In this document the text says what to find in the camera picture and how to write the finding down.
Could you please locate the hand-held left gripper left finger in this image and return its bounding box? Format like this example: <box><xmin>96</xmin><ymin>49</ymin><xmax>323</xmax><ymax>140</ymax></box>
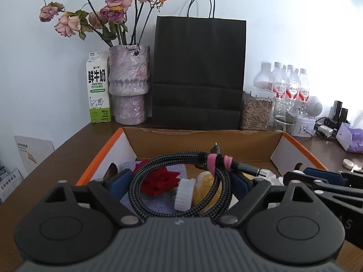
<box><xmin>45</xmin><ymin>170</ymin><xmax>143</xmax><ymax>228</ymax></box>

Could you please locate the clear jar of seeds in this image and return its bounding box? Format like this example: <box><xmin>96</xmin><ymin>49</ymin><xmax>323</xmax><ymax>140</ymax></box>
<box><xmin>240</xmin><ymin>86</ymin><xmax>276</xmax><ymax>131</ymax></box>

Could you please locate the white plastic wheel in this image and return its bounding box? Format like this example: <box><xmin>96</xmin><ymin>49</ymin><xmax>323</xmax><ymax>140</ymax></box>
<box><xmin>174</xmin><ymin>177</ymin><xmax>197</xmax><ymax>212</ymax></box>

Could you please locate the white printed tin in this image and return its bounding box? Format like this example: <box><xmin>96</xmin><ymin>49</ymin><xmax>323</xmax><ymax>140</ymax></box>
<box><xmin>292</xmin><ymin>116</ymin><xmax>316</xmax><ymax>137</ymax></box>

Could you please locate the black paper bag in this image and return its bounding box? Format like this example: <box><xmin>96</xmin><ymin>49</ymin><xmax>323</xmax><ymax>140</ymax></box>
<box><xmin>151</xmin><ymin>0</ymin><xmax>247</xmax><ymax>131</ymax></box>

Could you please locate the purple cloth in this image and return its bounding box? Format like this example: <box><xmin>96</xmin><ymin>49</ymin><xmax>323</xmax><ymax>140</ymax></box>
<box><xmin>119</xmin><ymin>161</ymin><xmax>188</xmax><ymax>216</ymax></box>

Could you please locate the black stand device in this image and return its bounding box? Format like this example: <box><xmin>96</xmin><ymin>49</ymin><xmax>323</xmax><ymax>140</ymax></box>
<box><xmin>333</xmin><ymin>100</ymin><xmax>350</xmax><ymax>123</ymax></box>

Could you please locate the white round device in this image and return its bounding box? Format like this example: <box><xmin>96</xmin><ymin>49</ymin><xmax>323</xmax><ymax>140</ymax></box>
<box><xmin>307</xmin><ymin>95</ymin><xmax>324</xmax><ymax>117</ymax></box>

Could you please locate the white charger with cable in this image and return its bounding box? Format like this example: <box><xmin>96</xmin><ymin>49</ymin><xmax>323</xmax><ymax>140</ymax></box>
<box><xmin>313</xmin><ymin>117</ymin><xmax>338</xmax><ymax>139</ymax></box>

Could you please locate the red label water bottle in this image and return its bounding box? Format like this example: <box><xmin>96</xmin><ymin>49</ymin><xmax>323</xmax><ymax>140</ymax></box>
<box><xmin>298</xmin><ymin>68</ymin><xmax>311</xmax><ymax>104</ymax></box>
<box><xmin>271</xmin><ymin>61</ymin><xmax>288</xmax><ymax>100</ymax></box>
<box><xmin>253</xmin><ymin>62</ymin><xmax>273</xmax><ymax>91</ymax></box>
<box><xmin>285</xmin><ymin>65</ymin><xmax>301</xmax><ymax>102</ymax></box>

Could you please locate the red artificial flower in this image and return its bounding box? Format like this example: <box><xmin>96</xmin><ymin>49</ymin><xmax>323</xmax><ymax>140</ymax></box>
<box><xmin>140</xmin><ymin>167</ymin><xmax>182</xmax><ymax>197</ymax></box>

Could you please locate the clear drinking glass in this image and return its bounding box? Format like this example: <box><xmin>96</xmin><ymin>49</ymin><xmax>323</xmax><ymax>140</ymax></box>
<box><xmin>273</xmin><ymin>99</ymin><xmax>300</xmax><ymax>126</ymax></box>

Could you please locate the red cardboard box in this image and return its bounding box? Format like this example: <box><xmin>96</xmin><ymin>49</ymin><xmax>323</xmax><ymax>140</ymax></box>
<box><xmin>75</xmin><ymin>126</ymin><xmax>329</xmax><ymax>189</ymax></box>

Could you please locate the green white milk carton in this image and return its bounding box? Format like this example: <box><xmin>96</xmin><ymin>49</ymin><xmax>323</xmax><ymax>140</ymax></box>
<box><xmin>86</xmin><ymin>51</ymin><xmax>112</xmax><ymax>124</ymax></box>

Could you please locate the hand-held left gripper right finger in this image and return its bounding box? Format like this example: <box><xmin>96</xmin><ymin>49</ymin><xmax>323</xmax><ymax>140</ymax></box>
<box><xmin>218</xmin><ymin>173</ymin><xmax>317</xmax><ymax>229</ymax></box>

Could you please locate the dark brown case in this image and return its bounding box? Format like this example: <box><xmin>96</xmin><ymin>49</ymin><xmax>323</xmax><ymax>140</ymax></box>
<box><xmin>103</xmin><ymin>162</ymin><xmax>119</xmax><ymax>189</ymax></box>

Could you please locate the yellow sponge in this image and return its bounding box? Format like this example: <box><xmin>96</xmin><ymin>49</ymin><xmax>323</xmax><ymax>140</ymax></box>
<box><xmin>193</xmin><ymin>172</ymin><xmax>223</xmax><ymax>208</ymax></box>

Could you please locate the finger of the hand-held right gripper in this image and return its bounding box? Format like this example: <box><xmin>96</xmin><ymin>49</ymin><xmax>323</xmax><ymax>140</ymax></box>
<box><xmin>284</xmin><ymin>171</ymin><xmax>363</xmax><ymax>202</ymax></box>
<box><xmin>303</xmin><ymin>167</ymin><xmax>363</xmax><ymax>187</ymax></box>

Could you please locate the white card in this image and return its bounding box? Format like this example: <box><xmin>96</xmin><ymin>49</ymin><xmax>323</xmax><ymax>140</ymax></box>
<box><xmin>14</xmin><ymin>135</ymin><xmax>55</xmax><ymax>177</ymax></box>

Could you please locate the purple textured vase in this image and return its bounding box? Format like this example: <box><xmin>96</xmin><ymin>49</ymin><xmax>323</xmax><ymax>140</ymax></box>
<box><xmin>108</xmin><ymin>44</ymin><xmax>151</xmax><ymax>126</ymax></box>

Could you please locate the braided cable with pink strap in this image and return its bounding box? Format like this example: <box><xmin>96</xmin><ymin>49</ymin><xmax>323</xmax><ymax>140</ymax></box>
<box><xmin>128</xmin><ymin>142</ymin><xmax>273</xmax><ymax>219</ymax></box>

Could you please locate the purple tissue box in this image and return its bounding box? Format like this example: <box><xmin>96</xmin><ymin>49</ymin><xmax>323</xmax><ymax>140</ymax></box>
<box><xmin>336</xmin><ymin>121</ymin><xmax>363</xmax><ymax>154</ymax></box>

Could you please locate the dried pink rose bouquet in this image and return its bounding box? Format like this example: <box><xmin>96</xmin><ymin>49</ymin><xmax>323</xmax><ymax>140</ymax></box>
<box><xmin>39</xmin><ymin>0</ymin><xmax>171</xmax><ymax>48</ymax></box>

